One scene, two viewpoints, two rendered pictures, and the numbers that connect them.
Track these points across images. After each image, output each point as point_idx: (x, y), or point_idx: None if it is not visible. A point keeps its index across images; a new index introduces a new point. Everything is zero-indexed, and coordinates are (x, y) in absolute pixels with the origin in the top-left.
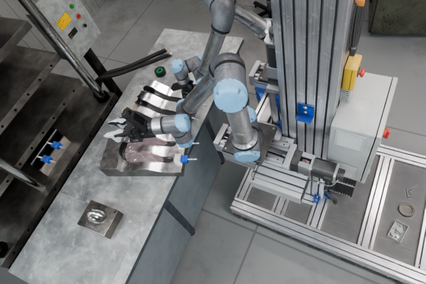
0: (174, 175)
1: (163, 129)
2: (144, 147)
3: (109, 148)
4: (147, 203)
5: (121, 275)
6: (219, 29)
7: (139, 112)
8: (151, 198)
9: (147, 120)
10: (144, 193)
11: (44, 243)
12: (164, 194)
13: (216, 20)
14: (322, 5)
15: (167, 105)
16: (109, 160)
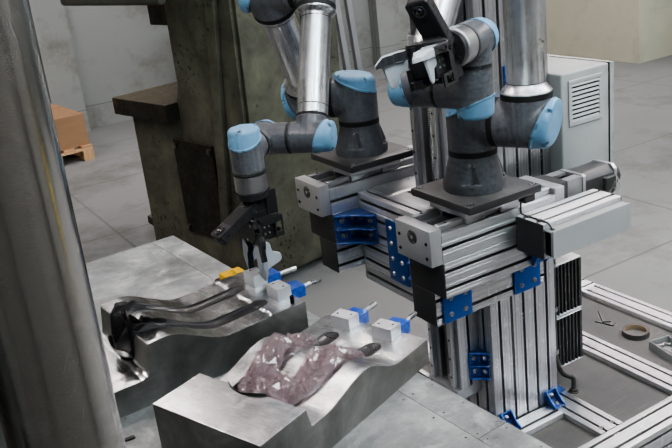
0: (414, 372)
1: (478, 34)
2: (294, 359)
3: (214, 412)
4: (454, 434)
5: None
6: None
7: (177, 335)
8: (443, 423)
9: None
10: (413, 434)
11: None
12: (452, 400)
13: None
14: None
15: (211, 313)
16: (255, 419)
